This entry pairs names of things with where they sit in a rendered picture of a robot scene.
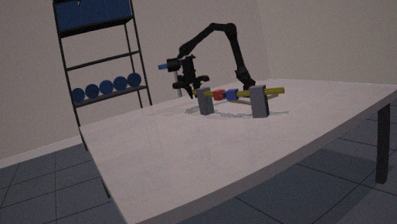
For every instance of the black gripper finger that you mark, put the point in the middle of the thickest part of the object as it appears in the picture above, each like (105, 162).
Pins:
(189, 90)
(196, 86)

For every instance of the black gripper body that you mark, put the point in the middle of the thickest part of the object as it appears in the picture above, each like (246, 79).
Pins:
(189, 77)

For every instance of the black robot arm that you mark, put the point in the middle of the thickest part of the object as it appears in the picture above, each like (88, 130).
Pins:
(229, 29)

